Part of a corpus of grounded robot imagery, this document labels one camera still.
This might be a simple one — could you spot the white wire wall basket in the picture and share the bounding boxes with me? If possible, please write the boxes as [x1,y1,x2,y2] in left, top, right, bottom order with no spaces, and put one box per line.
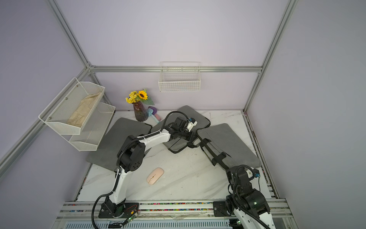
[158,62,201,93]

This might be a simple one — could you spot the dark glass vase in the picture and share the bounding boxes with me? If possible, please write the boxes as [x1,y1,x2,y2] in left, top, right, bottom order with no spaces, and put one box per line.
[133,101,148,122]

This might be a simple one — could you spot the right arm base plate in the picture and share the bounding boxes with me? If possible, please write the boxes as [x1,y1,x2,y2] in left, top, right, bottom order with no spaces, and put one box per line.
[213,201,234,217]

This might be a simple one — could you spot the white two-tier mesh shelf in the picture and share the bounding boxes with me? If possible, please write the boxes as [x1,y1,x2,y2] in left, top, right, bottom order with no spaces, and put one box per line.
[39,78,115,152]

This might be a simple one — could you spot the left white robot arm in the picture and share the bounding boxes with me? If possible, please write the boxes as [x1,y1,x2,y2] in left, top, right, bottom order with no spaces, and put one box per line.
[104,116,197,216]

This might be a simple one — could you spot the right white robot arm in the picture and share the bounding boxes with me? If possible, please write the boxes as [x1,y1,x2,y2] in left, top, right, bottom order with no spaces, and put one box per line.
[226,165,275,229]

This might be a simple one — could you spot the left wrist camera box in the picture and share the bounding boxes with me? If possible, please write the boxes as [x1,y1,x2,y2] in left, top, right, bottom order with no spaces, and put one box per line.
[186,118,197,132]

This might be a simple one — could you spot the black corrugated cable conduit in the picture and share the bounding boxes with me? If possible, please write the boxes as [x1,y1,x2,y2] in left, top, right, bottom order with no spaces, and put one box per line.
[91,111,190,229]

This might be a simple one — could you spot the purple toy shovel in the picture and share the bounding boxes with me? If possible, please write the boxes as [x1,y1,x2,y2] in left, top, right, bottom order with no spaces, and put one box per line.
[148,106,162,121]

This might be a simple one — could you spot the light blue toy shovel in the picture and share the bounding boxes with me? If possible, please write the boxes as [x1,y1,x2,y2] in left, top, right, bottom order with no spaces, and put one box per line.
[147,108,160,124]

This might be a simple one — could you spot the beige cloth in shelf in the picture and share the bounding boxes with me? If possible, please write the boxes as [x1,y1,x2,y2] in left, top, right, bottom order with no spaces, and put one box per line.
[67,93,101,127]

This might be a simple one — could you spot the yellow artificial sunflowers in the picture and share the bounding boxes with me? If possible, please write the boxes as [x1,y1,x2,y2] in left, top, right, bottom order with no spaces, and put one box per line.
[126,89,155,106]

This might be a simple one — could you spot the grey laptop bag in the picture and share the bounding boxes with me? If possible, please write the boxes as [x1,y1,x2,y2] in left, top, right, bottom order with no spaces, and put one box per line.
[151,106,211,154]
[86,118,152,171]
[197,123,262,170]

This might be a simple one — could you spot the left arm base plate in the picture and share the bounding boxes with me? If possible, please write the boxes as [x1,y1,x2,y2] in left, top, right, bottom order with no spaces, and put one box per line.
[98,202,139,219]

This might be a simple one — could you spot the aluminium frame rails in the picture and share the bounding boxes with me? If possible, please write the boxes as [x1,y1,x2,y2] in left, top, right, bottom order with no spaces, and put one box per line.
[0,0,301,229]

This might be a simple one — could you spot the pink computer mouse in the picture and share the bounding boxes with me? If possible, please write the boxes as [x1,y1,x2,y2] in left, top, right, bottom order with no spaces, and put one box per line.
[146,168,164,185]

